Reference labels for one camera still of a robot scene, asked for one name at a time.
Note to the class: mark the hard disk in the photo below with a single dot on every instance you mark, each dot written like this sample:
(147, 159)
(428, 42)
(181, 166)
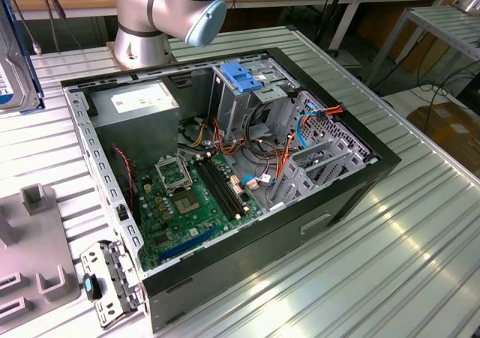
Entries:
(15, 72)

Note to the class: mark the grey power supply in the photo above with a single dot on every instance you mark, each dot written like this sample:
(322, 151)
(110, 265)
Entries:
(135, 128)

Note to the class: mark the metal expansion bracket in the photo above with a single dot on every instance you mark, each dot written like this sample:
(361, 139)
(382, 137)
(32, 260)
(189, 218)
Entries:
(112, 278)

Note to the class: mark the grey optical drive cage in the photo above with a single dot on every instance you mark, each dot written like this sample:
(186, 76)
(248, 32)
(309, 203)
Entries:
(232, 109)

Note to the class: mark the black PC case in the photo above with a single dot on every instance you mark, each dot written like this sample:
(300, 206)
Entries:
(210, 263)

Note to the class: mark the blue expansion slot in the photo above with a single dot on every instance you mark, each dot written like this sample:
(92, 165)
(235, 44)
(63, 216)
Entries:
(187, 242)

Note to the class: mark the black latch blue stripe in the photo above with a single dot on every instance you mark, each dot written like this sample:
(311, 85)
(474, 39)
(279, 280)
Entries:
(90, 287)

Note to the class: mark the small black case switch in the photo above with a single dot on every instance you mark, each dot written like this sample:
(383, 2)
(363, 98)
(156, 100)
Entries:
(120, 211)

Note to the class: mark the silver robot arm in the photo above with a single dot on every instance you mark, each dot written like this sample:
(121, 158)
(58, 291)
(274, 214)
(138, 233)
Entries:
(135, 15)

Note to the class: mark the large cardboard box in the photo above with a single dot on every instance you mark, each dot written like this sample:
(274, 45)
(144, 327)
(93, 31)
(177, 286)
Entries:
(450, 128)

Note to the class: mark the black RAM slot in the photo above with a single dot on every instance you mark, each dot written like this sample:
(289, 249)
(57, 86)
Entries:
(227, 184)
(217, 189)
(213, 191)
(222, 187)

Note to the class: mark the grey metal disk bay cage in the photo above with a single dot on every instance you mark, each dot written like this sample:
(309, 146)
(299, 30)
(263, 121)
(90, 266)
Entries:
(300, 182)

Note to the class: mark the grey parts rack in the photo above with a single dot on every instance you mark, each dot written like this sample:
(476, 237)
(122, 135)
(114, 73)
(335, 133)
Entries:
(33, 240)

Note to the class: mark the green motherboard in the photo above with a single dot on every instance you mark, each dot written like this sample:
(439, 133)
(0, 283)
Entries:
(176, 237)

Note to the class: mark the blue drive cage latch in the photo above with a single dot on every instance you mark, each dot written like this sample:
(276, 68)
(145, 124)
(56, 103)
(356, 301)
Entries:
(238, 77)

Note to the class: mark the CPU socket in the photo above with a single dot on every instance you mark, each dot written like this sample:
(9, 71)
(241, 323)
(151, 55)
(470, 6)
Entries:
(186, 203)

